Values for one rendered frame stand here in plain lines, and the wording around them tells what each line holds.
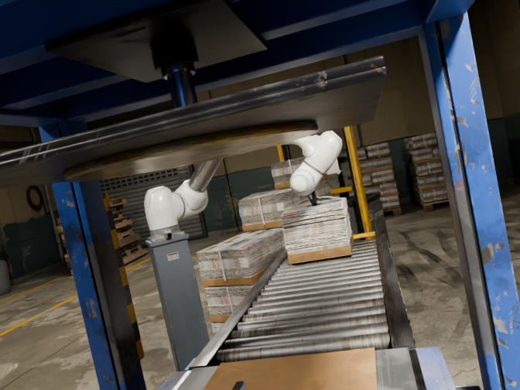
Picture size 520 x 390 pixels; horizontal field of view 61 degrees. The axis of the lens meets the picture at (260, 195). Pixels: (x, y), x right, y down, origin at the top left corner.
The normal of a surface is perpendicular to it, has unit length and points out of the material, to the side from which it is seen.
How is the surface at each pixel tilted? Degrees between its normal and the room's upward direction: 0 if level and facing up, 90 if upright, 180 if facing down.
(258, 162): 90
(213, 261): 90
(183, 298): 90
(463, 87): 90
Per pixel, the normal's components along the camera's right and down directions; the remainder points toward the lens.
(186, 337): 0.37, -0.03
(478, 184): -0.22, 0.10
